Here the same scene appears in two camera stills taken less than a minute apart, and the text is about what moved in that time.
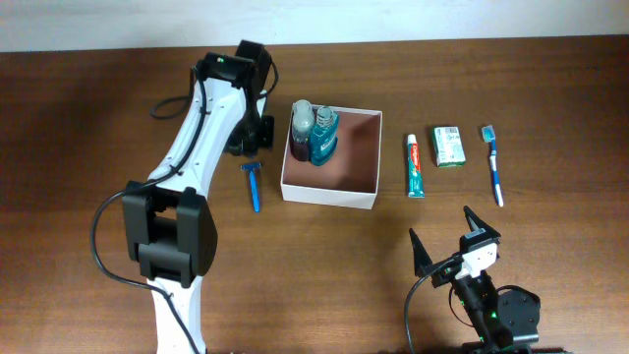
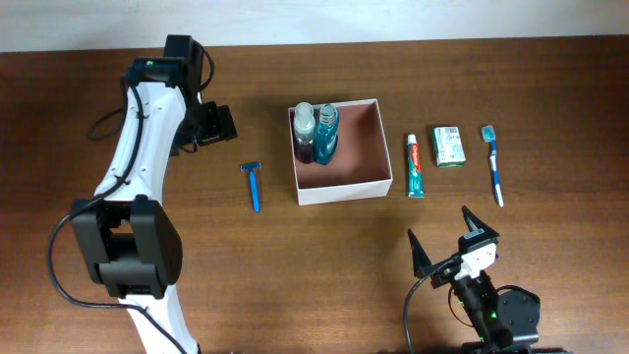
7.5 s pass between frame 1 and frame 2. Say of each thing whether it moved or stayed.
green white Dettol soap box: stayed
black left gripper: moved
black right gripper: stayed
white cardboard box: moved
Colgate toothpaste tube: stayed
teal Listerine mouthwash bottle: stayed
